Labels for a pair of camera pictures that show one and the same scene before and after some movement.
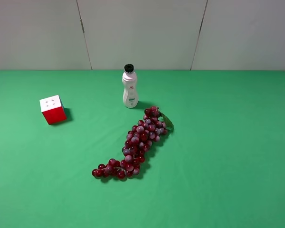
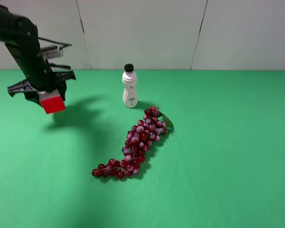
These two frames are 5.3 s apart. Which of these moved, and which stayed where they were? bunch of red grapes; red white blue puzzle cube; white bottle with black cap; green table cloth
Moved: red white blue puzzle cube
Stayed: bunch of red grapes; green table cloth; white bottle with black cap
